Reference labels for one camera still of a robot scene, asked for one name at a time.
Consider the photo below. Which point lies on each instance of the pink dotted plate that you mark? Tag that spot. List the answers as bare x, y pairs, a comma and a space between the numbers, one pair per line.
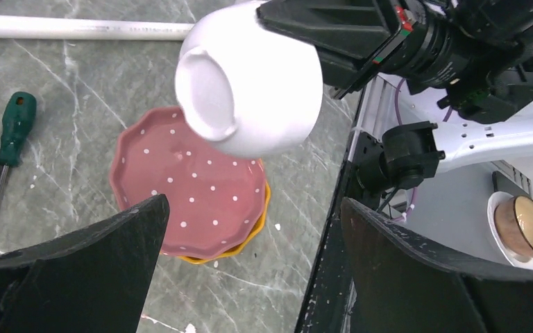
160, 154

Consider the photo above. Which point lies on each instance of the white plain bowl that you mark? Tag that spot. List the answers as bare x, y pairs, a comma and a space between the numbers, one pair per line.
247, 91

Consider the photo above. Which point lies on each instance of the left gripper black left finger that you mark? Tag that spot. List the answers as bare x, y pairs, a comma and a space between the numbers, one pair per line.
95, 279

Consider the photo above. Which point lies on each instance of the white PVC pipe frame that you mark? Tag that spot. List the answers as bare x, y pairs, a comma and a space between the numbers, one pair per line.
46, 28

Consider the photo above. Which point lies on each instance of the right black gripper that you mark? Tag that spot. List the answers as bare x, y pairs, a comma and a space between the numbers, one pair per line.
479, 52

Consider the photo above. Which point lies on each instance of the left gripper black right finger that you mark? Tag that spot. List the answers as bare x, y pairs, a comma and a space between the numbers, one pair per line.
405, 282

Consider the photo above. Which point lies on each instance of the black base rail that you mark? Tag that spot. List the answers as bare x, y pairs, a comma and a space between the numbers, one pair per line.
330, 294

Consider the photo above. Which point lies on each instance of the round wooden knob on disc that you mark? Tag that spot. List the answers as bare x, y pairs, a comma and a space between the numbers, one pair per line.
510, 220

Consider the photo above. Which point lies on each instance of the yellow plate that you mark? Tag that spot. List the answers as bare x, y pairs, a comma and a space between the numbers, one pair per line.
220, 215

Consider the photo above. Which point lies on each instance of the green handled screwdriver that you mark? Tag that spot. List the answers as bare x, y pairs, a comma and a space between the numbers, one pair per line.
17, 122

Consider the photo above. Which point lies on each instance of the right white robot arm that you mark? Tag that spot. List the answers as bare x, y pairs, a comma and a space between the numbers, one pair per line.
413, 152

